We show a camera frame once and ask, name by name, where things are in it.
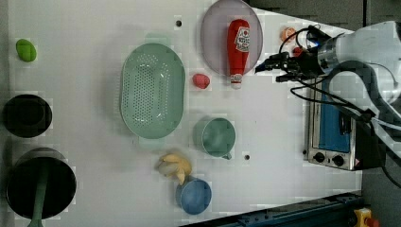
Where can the black pot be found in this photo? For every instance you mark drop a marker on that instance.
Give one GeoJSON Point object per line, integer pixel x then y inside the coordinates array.
{"type": "Point", "coordinates": [61, 184]}

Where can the lavender round plate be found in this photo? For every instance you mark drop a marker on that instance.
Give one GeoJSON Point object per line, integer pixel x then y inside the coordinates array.
{"type": "Point", "coordinates": [214, 30]}

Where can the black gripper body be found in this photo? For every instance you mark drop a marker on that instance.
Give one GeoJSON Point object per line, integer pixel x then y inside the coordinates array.
{"type": "Point", "coordinates": [305, 65]}

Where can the orange slice toy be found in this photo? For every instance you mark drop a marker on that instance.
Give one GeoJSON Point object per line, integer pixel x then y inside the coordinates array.
{"type": "Point", "coordinates": [286, 32]}

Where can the blue cup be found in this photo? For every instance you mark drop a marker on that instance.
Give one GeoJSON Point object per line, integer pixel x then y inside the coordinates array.
{"type": "Point", "coordinates": [194, 196]}

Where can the yellow red clamp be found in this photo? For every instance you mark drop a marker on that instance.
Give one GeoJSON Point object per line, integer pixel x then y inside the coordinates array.
{"type": "Point", "coordinates": [365, 219]}

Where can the red strawberry toy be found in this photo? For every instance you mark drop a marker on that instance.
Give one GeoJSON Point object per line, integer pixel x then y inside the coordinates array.
{"type": "Point", "coordinates": [297, 51]}

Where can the green plush fruit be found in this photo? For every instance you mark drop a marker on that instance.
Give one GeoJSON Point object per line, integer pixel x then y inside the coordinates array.
{"type": "Point", "coordinates": [26, 50]}

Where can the green cup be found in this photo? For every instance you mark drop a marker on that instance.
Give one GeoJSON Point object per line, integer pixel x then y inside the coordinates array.
{"type": "Point", "coordinates": [215, 136]}

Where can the pink plush strawberry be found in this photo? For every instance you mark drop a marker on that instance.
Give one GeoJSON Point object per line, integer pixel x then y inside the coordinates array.
{"type": "Point", "coordinates": [201, 81]}

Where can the green spatula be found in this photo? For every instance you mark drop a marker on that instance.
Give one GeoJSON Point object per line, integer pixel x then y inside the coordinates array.
{"type": "Point", "coordinates": [38, 207]}

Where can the yellow plush banana bunch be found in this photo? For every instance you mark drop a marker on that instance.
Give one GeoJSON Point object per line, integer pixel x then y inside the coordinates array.
{"type": "Point", "coordinates": [175, 165]}

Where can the red plush ketchup bottle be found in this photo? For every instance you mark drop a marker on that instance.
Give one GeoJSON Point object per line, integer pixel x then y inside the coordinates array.
{"type": "Point", "coordinates": [238, 46]}

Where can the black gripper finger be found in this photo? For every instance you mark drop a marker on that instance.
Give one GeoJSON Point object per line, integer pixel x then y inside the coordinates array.
{"type": "Point", "coordinates": [286, 77]}
{"type": "Point", "coordinates": [276, 61]}

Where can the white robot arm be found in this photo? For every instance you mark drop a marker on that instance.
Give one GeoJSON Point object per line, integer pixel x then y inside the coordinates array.
{"type": "Point", "coordinates": [358, 72]}

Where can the black bowl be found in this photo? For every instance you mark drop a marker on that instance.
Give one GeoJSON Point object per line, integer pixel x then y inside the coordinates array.
{"type": "Point", "coordinates": [27, 116]}

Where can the silver black toaster oven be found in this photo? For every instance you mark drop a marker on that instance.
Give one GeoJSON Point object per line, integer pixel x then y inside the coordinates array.
{"type": "Point", "coordinates": [337, 140]}

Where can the green oval colander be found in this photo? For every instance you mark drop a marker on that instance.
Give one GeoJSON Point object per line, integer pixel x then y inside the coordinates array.
{"type": "Point", "coordinates": [152, 91]}

